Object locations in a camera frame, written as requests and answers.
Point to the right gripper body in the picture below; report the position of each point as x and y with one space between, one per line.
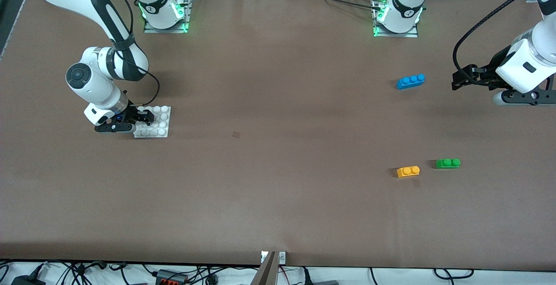
133 114

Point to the white studded base plate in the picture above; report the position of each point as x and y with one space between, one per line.
158 122

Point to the yellow two-stud block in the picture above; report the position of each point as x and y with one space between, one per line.
408 171

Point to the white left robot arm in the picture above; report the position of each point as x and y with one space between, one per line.
408 2

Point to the blue three-stud block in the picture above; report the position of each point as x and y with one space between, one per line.
410 81

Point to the green two-stud block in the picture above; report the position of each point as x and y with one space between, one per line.
447 163

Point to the black orange connector block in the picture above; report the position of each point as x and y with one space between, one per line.
171 277

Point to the black power adapter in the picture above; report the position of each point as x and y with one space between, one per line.
26 280

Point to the flat black box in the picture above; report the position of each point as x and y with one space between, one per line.
323 282

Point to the small white bracket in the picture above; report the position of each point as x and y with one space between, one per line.
263 256
282 257

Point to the brown wedge-shaped camera support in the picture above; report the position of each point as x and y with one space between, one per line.
266 272

